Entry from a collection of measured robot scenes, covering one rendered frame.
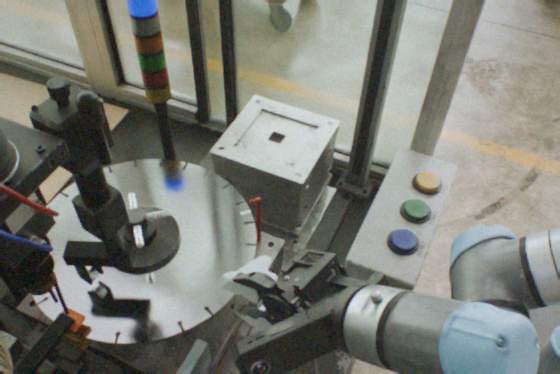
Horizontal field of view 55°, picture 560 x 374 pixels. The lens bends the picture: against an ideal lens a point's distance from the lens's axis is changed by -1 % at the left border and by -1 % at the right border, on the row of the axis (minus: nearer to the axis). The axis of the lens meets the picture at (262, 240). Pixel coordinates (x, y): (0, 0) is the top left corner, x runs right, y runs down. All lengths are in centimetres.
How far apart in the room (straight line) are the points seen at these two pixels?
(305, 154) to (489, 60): 214
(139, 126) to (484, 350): 101
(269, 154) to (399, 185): 23
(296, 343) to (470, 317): 18
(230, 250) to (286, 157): 26
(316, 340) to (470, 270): 18
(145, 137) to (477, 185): 146
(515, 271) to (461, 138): 194
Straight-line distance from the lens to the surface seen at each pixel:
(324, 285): 58
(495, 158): 246
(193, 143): 122
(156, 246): 77
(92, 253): 70
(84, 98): 49
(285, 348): 54
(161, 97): 97
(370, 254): 84
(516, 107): 277
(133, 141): 125
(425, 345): 46
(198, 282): 74
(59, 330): 71
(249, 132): 101
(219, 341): 80
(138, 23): 90
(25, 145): 52
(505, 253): 60
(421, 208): 91
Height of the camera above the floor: 156
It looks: 53 degrees down
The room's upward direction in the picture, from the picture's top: straight up
